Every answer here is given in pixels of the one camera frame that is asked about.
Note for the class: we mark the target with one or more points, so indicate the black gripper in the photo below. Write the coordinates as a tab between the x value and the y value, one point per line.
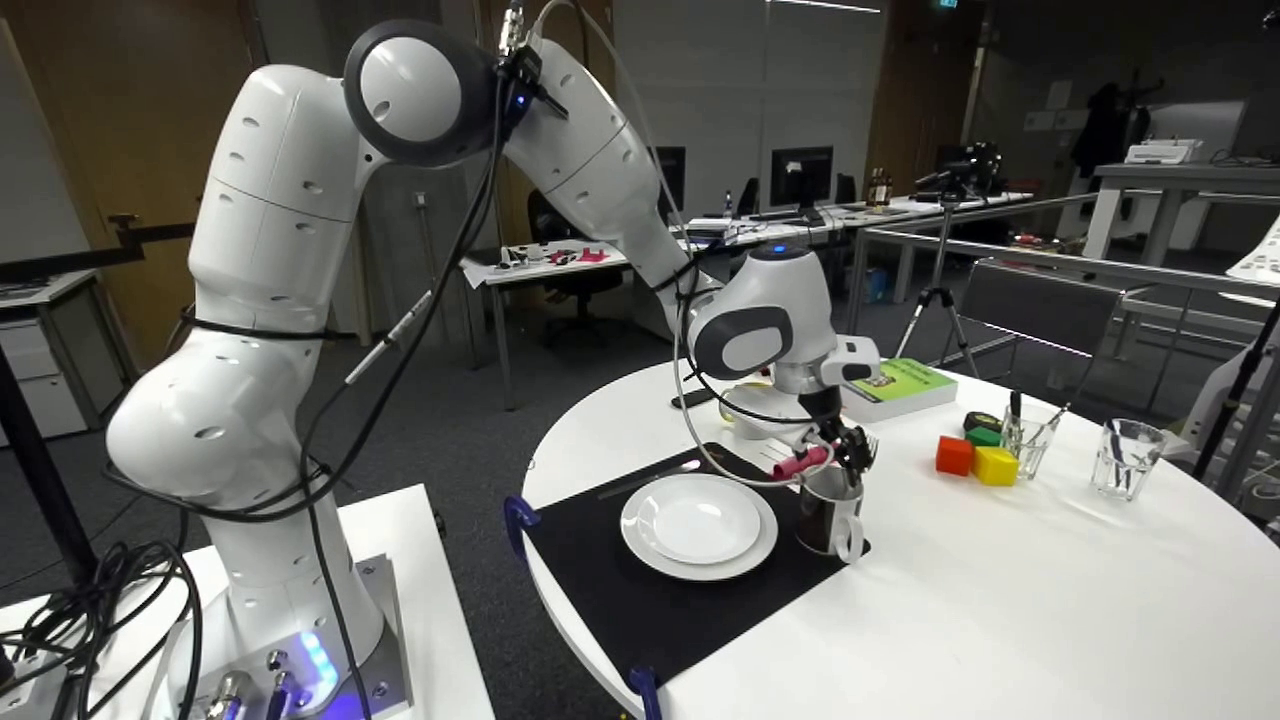
850	447

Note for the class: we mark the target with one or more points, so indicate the dark mug white handle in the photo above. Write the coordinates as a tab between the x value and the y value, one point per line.
828	515

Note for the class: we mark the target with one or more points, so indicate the white robot base platform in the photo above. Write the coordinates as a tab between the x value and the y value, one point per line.
423	671

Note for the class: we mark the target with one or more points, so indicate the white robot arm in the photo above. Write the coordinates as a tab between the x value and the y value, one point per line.
213	425

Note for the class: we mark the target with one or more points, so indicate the black table mat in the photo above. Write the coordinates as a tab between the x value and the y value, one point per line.
655	624

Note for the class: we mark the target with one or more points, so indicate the clear glass cup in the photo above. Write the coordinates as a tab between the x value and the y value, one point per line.
1127	456

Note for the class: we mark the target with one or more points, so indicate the pink marker bar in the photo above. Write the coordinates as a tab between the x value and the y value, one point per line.
803	461

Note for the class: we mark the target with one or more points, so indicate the green book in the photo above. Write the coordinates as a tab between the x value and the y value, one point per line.
898	389

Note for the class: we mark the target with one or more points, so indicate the red cube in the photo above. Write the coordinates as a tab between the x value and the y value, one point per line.
954	456

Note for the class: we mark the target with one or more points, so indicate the yellow cube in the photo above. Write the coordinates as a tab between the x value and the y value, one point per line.
998	464

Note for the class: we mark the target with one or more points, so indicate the white plate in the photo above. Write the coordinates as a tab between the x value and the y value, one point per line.
695	527

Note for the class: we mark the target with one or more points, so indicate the clear glass with pens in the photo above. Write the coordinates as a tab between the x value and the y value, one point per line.
1031	429

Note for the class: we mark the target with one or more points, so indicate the grey chair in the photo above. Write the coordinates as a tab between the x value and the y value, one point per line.
1059	313

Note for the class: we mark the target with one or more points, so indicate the right computer monitor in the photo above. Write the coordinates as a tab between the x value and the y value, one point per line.
803	178

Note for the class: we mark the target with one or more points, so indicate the camera tripod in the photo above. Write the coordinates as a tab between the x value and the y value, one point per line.
971	178

